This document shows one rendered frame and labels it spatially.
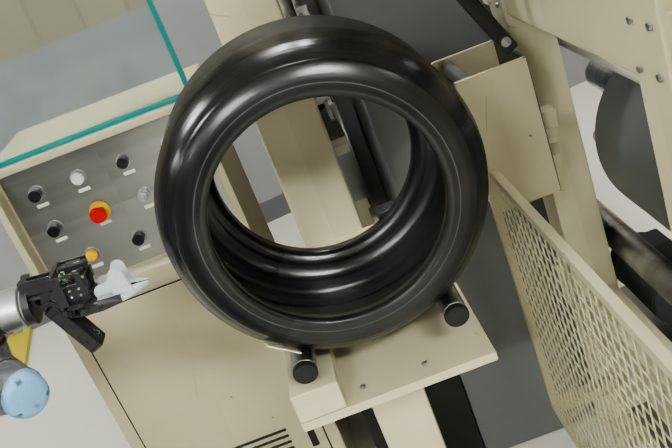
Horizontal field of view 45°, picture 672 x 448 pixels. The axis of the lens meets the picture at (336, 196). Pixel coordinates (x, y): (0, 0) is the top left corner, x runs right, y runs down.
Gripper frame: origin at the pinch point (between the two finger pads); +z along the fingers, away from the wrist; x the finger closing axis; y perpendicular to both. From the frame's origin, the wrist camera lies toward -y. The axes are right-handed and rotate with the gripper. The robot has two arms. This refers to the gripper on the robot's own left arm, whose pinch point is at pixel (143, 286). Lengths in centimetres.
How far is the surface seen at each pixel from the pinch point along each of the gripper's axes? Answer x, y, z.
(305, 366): -10.8, -17.5, 24.0
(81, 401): 168, -123, -82
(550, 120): 21, 3, 83
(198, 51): 281, -13, -3
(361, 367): -0.7, -27.5, 33.4
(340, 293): 9.7, -16.9, 33.1
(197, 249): -11.3, 9.1, 12.7
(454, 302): -10, -14, 52
